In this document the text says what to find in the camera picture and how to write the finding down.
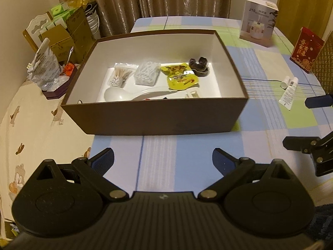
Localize red gift box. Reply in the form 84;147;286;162
290;26;324;73

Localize plaid tablecloth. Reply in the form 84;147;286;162
91;16;332;203

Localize white humidifier box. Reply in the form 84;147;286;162
239;0;278;47

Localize yellow snack pouch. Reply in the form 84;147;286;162
161;63;199;91

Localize white rice paddle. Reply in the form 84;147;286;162
104;86;177;102

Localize plastic bag in tray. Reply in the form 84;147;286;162
27;38;63;91

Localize cotton swab bag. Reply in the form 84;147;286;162
107;63;138;88

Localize brown cardboard storage box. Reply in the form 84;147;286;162
62;29;248;135

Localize dark purple tray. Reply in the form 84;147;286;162
42;62;78;100

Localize green tissue packs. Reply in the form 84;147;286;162
45;2;77;30

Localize white cream tube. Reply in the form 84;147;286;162
279;77;299;111

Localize brown velvet scrunchie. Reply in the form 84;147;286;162
189;57;209;77

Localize small white bottle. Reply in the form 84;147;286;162
280;76;291;90

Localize brown cardboard boxes pile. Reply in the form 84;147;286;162
21;6;97;64

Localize stacked white bowls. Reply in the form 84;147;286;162
84;1;101;40

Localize white plastic hair clip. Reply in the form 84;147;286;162
185;87;200;98

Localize quilted beige chair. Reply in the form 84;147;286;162
312;32;333;94

